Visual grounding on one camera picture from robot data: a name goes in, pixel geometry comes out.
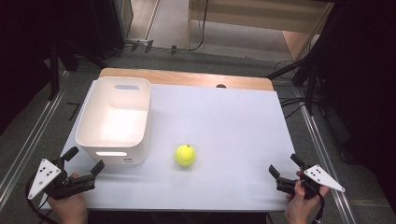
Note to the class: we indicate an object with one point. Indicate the person's left hand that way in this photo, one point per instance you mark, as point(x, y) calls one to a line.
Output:
point(70, 208)

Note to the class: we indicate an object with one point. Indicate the white plastic storage bin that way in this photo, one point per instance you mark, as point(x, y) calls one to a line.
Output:
point(115, 124)

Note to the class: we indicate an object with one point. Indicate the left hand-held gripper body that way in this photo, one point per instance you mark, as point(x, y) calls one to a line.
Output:
point(51, 182)

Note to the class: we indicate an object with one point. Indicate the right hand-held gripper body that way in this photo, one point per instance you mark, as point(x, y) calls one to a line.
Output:
point(320, 179)

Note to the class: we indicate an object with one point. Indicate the yellow tennis ball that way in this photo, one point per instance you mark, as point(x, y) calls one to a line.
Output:
point(185, 155)

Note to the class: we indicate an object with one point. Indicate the aluminium floor rail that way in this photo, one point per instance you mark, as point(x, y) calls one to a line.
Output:
point(28, 146)
point(327, 161)

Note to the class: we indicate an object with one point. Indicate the wooden table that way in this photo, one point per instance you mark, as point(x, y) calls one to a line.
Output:
point(186, 77)

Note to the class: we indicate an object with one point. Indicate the black metal stand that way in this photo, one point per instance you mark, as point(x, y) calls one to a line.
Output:
point(54, 71)
point(306, 74)

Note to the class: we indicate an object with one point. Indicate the black cabinet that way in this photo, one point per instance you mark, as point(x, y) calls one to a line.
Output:
point(109, 25)

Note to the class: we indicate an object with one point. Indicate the person's right hand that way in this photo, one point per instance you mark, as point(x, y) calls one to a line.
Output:
point(299, 207)

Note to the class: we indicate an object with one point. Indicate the light wooden desk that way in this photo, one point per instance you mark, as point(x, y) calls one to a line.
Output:
point(249, 15)

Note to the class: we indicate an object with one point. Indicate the white table cover sheet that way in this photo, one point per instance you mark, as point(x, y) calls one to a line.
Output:
point(224, 130)

